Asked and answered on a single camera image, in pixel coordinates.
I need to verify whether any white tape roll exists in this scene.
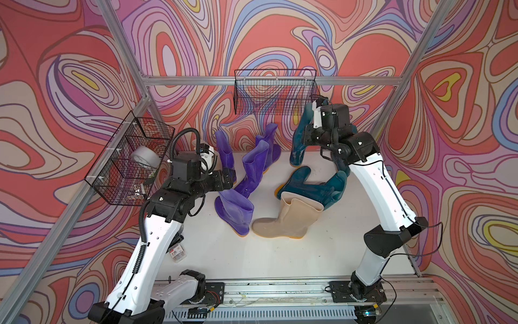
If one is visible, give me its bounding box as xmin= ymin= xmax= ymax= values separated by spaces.
xmin=130 ymin=146 xmax=161 ymax=168

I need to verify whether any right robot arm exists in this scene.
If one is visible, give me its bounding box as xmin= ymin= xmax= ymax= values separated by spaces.
xmin=304 ymin=124 xmax=428 ymax=298

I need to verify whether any purple boot back centre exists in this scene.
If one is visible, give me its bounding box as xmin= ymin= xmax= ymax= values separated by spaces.
xmin=255 ymin=123 xmax=281 ymax=172

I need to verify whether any beige boot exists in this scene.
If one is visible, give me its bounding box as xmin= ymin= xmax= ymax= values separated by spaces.
xmin=252 ymin=192 xmax=325 ymax=239
xmin=190 ymin=143 xmax=216 ymax=164

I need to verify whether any teal boot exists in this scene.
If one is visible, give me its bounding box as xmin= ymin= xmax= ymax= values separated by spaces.
xmin=289 ymin=100 xmax=322 ymax=167
xmin=275 ymin=166 xmax=348 ymax=201
xmin=330 ymin=124 xmax=357 ymax=176
xmin=291 ymin=171 xmax=347 ymax=209

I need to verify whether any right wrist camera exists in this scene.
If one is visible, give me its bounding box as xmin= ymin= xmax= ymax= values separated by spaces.
xmin=312 ymin=96 xmax=351 ymax=129

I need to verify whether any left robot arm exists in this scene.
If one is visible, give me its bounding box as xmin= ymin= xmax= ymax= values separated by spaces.
xmin=88 ymin=168 xmax=236 ymax=323

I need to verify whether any black wire basket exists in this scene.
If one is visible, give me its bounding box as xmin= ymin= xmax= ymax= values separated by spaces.
xmin=85 ymin=112 xmax=175 ymax=206
xmin=233 ymin=67 xmax=319 ymax=116

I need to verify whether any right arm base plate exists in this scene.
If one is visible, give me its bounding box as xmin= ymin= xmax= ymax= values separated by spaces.
xmin=325 ymin=280 xmax=387 ymax=304

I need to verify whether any beige boot front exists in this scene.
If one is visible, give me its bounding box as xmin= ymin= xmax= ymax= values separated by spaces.
xmin=252 ymin=192 xmax=325 ymax=239

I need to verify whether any purple boot leaning centre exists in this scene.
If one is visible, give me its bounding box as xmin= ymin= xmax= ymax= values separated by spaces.
xmin=235 ymin=140 xmax=270 ymax=198

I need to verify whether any black wire basket back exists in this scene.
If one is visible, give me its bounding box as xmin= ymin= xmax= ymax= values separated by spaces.
xmin=233 ymin=67 xmax=319 ymax=116

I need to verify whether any purple boot upright back left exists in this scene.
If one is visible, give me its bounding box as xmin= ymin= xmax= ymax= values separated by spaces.
xmin=215 ymin=130 xmax=237 ymax=183

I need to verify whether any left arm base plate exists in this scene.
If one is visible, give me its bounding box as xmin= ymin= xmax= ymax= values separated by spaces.
xmin=182 ymin=282 xmax=225 ymax=306

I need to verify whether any small red white packet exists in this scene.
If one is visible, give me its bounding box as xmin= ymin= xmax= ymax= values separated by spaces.
xmin=169 ymin=243 xmax=187 ymax=263

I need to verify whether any black wire basket left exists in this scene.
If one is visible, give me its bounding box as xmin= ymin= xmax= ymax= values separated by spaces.
xmin=85 ymin=112 xmax=175 ymax=206

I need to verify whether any purple boot front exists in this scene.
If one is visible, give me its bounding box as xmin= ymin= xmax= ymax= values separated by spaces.
xmin=214 ymin=189 xmax=254 ymax=236

